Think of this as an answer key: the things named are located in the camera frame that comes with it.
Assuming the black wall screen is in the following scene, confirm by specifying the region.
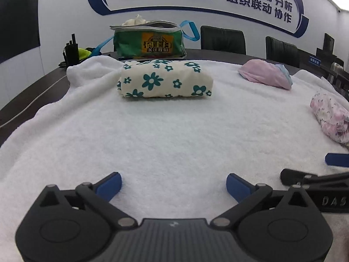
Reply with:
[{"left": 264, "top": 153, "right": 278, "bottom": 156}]
[{"left": 0, "top": 0, "right": 40, "bottom": 63}]

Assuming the white terry towel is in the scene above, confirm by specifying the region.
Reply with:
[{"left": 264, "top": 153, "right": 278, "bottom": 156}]
[{"left": 1, "top": 56, "right": 347, "bottom": 261}]

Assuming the pink floral garment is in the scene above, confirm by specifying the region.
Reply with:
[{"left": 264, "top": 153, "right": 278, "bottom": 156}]
[{"left": 310, "top": 92, "right": 348, "bottom": 146}]

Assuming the black office chair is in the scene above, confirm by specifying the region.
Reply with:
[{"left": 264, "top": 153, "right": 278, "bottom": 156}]
[
  {"left": 266, "top": 36, "right": 300, "bottom": 67},
  {"left": 200, "top": 26, "right": 246, "bottom": 55}
]

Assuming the yellow-green object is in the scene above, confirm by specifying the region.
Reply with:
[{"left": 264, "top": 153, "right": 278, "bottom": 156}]
[{"left": 78, "top": 48, "right": 92, "bottom": 60}]

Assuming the green zipper bag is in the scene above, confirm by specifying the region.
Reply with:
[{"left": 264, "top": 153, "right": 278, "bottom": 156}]
[{"left": 91, "top": 19, "right": 200, "bottom": 60}]

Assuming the cream green-flower garment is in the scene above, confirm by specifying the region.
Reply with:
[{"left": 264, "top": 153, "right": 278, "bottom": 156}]
[{"left": 117, "top": 59, "right": 214, "bottom": 98}]

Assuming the black walkie-talkie charger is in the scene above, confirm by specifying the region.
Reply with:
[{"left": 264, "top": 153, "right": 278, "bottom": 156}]
[{"left": 58, "top": 33, "right": 80, "bottom": 68}]

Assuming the pink garment blue trim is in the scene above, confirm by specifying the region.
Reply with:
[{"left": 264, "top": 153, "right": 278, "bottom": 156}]
[{"left": 238, "top": 59, "right": 293, "bottom": 91}]

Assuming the cream cloth on chair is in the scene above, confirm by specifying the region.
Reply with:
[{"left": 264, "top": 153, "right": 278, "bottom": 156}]
[{"left": 122, "top": 14, "right": 148, "bottom": 27}]

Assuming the white cable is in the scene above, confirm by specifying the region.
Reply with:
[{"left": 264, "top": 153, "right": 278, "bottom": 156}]
[{"left": 0, "top": 76, "right": 68, "bottom": 129}]

